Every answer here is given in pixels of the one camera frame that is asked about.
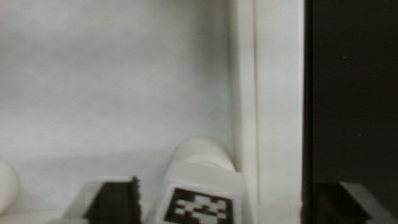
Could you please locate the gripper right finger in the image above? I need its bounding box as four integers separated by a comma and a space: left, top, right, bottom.
311, 182, 398, 224

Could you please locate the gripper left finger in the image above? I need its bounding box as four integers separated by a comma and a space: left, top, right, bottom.
84, 177, 142, 224

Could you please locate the white table leg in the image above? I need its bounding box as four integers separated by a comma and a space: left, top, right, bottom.
148, 137, 245, 224

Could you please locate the white square tabletop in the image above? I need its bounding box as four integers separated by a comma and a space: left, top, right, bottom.
0, 0, 236, 224

